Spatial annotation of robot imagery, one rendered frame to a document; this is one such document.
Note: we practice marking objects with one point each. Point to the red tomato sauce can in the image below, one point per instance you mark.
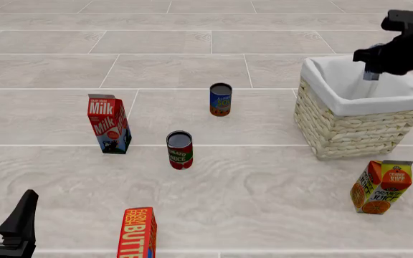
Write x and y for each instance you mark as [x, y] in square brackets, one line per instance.
[180, 156]

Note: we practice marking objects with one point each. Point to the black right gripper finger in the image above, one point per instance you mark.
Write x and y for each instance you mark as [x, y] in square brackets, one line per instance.
[370, 74]

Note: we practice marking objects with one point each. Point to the orange juice carton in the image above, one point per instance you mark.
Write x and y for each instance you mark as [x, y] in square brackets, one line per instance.
[382, 188]

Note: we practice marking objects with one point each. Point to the red milk carton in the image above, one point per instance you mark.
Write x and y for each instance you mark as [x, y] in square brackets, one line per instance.
[103, 126]

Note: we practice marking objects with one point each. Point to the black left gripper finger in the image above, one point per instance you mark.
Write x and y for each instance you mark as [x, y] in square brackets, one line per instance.
[21, 217]

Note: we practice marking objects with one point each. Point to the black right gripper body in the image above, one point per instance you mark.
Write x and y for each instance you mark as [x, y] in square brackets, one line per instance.
[368, 56]

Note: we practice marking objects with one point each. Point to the red butter box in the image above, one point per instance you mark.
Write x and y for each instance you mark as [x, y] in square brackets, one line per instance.
[135, 233]

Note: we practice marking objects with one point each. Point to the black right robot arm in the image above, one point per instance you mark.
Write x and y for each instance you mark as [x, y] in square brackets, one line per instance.
[412, 53]

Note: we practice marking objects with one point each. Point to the woven cream wicker basket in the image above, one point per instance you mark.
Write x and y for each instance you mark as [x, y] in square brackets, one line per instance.
[357, 134]

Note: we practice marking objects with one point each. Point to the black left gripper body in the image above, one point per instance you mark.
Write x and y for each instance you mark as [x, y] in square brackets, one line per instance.
[2, 251]

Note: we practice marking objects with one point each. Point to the blue alphabet soup can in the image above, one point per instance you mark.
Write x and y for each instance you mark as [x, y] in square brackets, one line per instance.
[221, 103]

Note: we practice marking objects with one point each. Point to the white cloth basket liner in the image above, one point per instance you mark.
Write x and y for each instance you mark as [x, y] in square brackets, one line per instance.
[339, 83]

